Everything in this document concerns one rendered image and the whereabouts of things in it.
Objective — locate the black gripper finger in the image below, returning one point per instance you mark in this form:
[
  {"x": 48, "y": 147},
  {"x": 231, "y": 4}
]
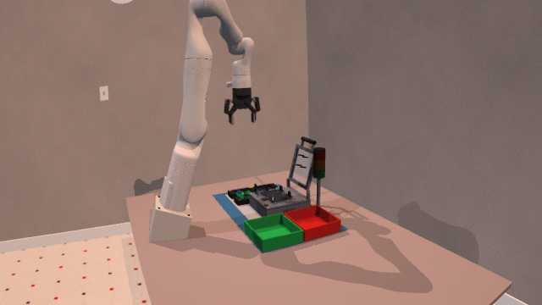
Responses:
[
  {"x": 254, "y": 110},
  {"x": 233, "y": 109}
]

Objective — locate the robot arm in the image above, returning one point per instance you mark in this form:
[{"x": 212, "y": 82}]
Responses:
[{"x": 197, "y": 72}]

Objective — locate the green circuit board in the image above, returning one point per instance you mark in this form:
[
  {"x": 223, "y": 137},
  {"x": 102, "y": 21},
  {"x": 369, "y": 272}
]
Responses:
[{"x": 243, "y": 193}]

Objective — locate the red open-top bin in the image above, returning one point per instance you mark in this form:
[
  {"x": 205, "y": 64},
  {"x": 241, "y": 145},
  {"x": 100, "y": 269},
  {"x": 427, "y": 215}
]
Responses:
[{"x": 316, "y": 221}]

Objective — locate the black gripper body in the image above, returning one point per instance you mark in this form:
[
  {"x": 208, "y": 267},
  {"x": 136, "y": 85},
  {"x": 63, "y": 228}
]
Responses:
[{"x": 242, "y": 94}]

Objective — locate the green bin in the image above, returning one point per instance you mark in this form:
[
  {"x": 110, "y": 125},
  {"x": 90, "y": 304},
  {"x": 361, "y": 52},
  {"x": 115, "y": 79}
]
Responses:
[{"x": 285, "y": 231}]

